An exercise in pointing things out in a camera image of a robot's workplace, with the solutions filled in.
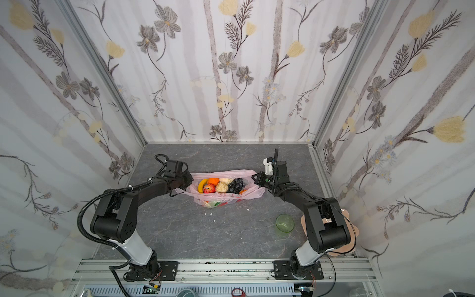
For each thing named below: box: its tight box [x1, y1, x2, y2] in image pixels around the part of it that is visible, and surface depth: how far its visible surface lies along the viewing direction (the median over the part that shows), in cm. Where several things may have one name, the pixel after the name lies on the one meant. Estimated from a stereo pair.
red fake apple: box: [202, 183, 217, 194], surface depth 95 cm
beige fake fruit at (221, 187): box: [215, 181, 229, 194], surface depth 95 cm
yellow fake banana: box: [197, 178, 209, 194], surface depth 100 cm
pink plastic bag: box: [175, 169, 266, 208], surface depth 90 cm
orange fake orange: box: [207, 177, 220, 187], surface depth 98 cm
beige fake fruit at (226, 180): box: [219, 177, 234, 186], surface depth 100 cm
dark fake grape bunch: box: [226, 177, 245, 195], surface depth 97 cm
